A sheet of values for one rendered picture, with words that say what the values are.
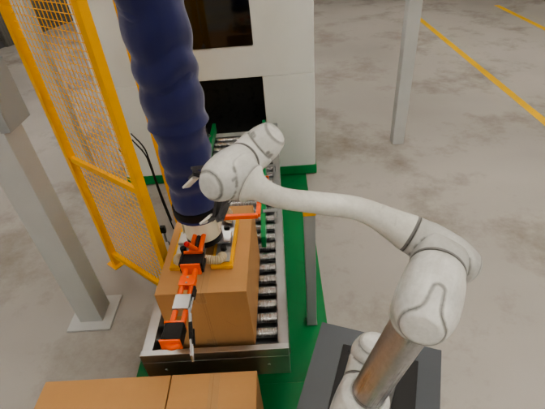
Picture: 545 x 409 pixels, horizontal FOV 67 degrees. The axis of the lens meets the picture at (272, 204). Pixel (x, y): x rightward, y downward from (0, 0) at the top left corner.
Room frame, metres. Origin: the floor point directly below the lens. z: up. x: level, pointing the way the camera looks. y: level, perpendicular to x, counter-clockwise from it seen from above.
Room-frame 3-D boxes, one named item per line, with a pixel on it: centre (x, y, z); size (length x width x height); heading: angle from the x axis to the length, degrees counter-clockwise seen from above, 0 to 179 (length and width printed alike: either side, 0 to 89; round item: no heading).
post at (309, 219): (1.67, -0.19, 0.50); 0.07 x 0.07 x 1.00; 88
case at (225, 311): (1.47, 0.32, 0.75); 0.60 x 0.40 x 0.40; 176
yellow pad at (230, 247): (1.47, 0.24, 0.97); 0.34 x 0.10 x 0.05; 175
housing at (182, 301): (1.01, 0.37, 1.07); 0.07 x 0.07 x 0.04; 85
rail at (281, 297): (2.28, -0.04, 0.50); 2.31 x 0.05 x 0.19; 178
